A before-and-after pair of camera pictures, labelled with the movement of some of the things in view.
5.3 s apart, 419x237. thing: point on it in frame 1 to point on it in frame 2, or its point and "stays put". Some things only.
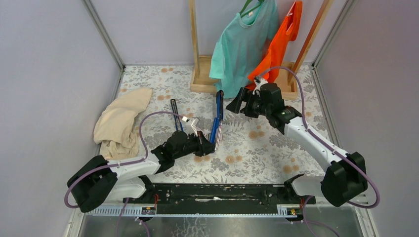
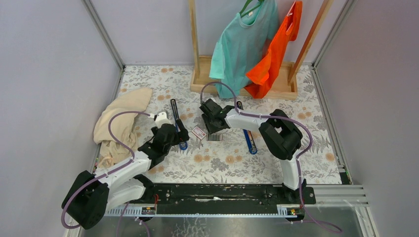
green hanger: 247,3 stays put
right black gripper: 243,95 to 210,129
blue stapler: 179,126 stays put
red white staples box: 200,134 stays put
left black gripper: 204,146 to 182,135
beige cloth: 115,130 stays put
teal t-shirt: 242,40 stays put
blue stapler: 218,124 to 248,135
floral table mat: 247,149 stays put
